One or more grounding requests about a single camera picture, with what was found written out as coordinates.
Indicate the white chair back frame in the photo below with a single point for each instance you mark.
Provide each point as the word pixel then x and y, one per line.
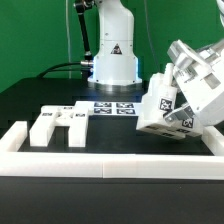
pixel 75 119

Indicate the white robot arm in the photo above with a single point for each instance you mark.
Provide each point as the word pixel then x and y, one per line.
pixel 115 65

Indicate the white marker base sheet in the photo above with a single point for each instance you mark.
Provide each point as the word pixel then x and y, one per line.
pixel 106 108

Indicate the white U-shaped boundary frame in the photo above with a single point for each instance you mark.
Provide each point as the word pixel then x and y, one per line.
pixel 13 162

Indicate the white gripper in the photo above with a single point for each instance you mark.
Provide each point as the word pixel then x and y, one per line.
pixel 200 77

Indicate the white chair seat part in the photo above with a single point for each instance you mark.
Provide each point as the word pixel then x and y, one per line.
pixel 159 99

